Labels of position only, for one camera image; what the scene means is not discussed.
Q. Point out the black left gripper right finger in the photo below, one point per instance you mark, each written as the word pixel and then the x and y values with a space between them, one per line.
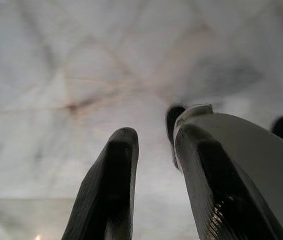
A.
pixel 214 190

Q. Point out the robot grey left leg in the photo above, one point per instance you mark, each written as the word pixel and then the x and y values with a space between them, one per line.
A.
pixel 259 152

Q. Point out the robot black left foot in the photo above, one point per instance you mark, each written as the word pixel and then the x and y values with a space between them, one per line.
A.
pixel 175 115

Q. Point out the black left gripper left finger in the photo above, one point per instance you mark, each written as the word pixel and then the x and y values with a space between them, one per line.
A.
pixel 106 190

